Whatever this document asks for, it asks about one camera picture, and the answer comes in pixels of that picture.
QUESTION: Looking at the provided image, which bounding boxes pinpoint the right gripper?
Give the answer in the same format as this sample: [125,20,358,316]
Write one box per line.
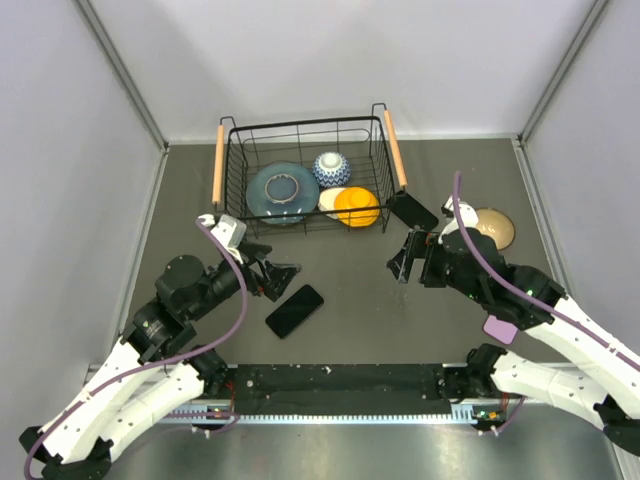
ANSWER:
[386,228,485,304]

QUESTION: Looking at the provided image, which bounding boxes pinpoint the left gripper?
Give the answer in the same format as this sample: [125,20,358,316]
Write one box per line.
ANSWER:
[189,240,301,320]

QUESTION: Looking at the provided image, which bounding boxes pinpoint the black phone case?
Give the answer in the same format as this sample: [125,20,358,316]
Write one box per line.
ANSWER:
[386,190,439,231]

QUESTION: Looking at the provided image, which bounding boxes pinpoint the black smartphone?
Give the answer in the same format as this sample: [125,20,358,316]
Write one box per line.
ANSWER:
[265,284,324,340]

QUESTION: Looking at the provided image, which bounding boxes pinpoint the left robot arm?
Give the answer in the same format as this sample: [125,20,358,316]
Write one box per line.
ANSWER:
[19,241,301,479]

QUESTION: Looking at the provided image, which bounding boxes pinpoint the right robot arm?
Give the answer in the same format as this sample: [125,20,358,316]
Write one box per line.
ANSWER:
[387,228,639,455]

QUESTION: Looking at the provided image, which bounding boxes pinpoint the orange bowl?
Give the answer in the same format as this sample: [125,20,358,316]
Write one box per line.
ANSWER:
[334,187,380,228]

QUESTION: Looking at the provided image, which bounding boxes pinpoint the blue glazed plate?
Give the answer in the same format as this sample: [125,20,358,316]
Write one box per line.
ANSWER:
[246,162,320,225]

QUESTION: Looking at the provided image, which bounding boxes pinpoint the white speckled bowl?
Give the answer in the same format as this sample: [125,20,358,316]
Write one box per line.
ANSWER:
[318,187,345,220]

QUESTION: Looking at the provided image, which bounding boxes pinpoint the brown ceramic bowl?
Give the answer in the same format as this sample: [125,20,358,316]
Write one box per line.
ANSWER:
[476,208,516,250]

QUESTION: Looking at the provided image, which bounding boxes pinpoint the blue white patterned bowl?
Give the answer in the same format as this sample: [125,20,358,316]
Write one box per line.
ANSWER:
[312,152,351,188]

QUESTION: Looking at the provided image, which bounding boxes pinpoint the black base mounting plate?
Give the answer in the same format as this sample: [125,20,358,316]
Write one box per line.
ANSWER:
[205,364,502,402]

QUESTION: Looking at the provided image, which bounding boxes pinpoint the purple smartphone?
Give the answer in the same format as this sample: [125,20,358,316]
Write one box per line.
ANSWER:
[483,315,518,345]

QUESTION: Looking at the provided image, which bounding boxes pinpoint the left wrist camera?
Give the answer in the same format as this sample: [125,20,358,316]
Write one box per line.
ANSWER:
[196,214,247,251]

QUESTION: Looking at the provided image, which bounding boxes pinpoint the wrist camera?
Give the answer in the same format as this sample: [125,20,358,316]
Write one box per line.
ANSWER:
[438,196,479,245]
[196,214,247,251]

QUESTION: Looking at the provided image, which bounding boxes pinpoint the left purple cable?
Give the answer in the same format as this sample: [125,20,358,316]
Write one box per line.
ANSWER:
[23,217,251,480]

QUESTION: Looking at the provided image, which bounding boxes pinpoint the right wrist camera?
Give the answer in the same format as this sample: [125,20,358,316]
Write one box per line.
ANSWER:
[438,196,479,245]

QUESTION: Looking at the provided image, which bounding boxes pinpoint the right wooden basket handle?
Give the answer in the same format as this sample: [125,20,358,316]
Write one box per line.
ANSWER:
[384,109,408,189]

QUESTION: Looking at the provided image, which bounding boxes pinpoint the wooden basket handle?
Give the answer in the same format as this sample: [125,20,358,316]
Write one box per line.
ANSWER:
[211,124,225,205]
[384,109,408,189]

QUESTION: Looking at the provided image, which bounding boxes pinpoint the black wire dish basket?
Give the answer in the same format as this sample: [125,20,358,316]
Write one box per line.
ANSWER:
[211,102,407,238]

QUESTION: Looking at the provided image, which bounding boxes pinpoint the left wooden basket handle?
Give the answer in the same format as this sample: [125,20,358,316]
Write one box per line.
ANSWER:
[211,124,225,205]

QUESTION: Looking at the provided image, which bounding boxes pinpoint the grey slotted cable duct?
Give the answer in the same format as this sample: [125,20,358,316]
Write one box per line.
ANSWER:
[158,403,505,425]

